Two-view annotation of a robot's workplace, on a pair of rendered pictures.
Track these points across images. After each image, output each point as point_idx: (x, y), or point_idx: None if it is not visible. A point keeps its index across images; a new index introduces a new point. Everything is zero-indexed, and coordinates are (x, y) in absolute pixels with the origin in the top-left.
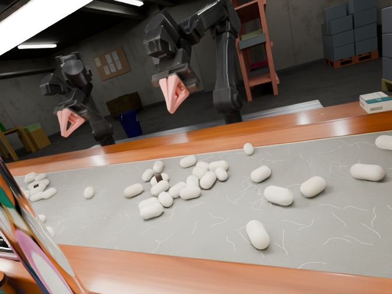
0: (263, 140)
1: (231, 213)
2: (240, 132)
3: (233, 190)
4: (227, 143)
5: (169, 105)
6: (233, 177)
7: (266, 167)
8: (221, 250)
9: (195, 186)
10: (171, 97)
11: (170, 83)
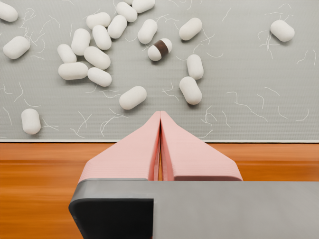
0: (4, 149)
1: (51, 4)
2: (36, 172)
3: (53, 35)
4: (70, 151)
5: (156, 114)
6: (55, 60)
7: (4, 45)
8: None
9: (88, 18)
10: (145, 123)
11: (138, 147)
